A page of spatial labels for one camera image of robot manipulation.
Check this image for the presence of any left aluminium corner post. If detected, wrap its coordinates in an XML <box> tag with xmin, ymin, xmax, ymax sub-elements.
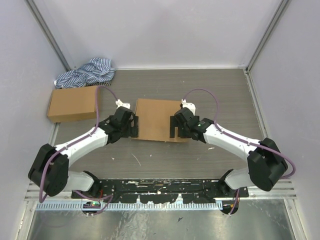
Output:
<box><xmin>24</xmin><ymin>0</ymin><xmax>71</xmax><ymax>71</ymax></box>

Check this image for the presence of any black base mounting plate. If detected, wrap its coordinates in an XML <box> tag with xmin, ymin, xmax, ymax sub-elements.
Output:
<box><xmin>78</xmin><ymin>178</ymin><xmax>249</xmax><ymax>204</ymax></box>

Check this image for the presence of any white slotted cable duct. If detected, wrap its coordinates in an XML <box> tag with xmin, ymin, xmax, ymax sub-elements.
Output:
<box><xmin>35</xmin><ymin>200</ymin><xmax>223</xmax><ymax>212</ymax></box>

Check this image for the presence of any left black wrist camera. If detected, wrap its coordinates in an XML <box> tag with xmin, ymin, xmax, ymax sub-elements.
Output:
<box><xmin>112</xmin><ymin>99</ymin><xmax>133</xmax><ymax>126</ymax></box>

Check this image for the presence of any brown cardboard box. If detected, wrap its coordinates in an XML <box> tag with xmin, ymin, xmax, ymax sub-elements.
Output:
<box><xmin>47</xmin><ymin>86</ymin><xmax>100</xmax><ymax>123</ymax></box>
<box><xmin>135</xmin><ymin>98</ymin><xmax>189</xmax><ymax>143</ymax></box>

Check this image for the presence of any aluminium front rail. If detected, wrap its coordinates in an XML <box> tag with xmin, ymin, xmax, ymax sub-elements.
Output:
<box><xmin>24</xmin><ymin>179</ymin><xmax>297</xmax><ymax>201</ymax></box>

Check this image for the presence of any right aluminium corner post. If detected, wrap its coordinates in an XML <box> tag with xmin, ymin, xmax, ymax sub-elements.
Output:
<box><xmin>245</xmin><ymin>0</ymin><xmax>291</xmax><ymax>74</ymax></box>

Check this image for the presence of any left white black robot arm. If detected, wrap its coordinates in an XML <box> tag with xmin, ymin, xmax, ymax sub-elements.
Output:
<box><xmin>28</xmin><ymin>113</ymin><xmax>139</xmax><ymax>203</ymax></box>

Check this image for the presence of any closed brown cardboard box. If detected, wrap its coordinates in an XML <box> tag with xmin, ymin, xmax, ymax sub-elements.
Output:
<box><xmin>47</xmin><ymin>86</ymin><xmax>100</xmax><ymax>123</ymax></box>

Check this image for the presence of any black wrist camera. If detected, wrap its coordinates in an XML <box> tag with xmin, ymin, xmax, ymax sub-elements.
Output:
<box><xmin>112</xmin><ymin>99</ymin><xmax>133</xmax><ymax>126</ymax></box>
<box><xmin>174</xmin><ymin>99</ymin><xmax>200</xmax><ymax>126</ymax></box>

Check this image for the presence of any blue striped crumpled cloth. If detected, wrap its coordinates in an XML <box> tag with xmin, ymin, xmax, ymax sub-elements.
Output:
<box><xmin>53</xmin><ymin>57</ymin><xmax>116</xmax><ymax>89</ymax></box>

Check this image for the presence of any aluminium corner post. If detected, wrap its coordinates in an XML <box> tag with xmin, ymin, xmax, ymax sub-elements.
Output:
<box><xmin>245</xmin><ymin>0</ymin><xmax>291</xmax><ymax>74</ymax></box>
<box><xmin>24</xmin><ymin>0</ymin><xmax>71</xmax><ymax>71</ymax></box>

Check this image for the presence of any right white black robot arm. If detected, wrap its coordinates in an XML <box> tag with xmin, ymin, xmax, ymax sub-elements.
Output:
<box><xmin>170</xmin><ymin>115</ymin><xmax>289</xmax><ymax>198</ymax></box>

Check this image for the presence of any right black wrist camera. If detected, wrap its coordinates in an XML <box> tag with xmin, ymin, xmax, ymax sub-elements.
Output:
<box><xmin>174</xmin><ymin>99</ymin><xmax>200</xmax><ymax>126</ymax></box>

